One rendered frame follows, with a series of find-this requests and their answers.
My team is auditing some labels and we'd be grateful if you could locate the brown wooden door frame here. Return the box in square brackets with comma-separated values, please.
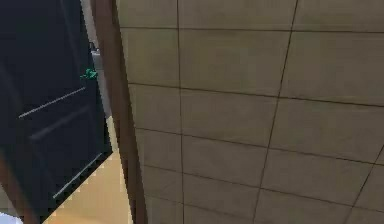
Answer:
[90, 0, 148, 224]

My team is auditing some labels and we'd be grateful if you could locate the dark blue room door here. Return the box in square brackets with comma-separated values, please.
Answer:
[0, 0, 114, 223]

